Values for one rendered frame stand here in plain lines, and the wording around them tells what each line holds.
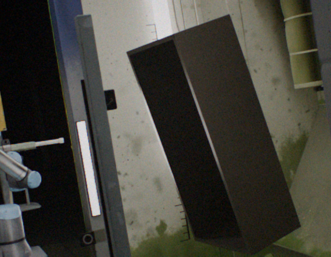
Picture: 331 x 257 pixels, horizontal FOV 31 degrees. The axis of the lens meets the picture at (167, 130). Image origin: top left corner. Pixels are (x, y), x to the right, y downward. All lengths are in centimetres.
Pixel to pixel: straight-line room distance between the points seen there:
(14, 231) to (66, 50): 133
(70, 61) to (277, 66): 154
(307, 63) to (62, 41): 163
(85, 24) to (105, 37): 204
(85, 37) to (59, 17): 200
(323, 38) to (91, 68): 86
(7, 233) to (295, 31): 230
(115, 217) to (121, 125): 205
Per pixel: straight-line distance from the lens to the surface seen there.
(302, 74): 418
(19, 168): 328
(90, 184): 394
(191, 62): 298
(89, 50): 198
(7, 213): 316
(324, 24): 138
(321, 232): 410
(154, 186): 410
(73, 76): 395
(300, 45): 417
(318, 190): 428
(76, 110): 394
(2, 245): 320
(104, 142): 198
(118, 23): 407
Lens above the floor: 133
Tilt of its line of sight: 3 degrees down
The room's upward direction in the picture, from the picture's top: 9 degrees counter-clockwise
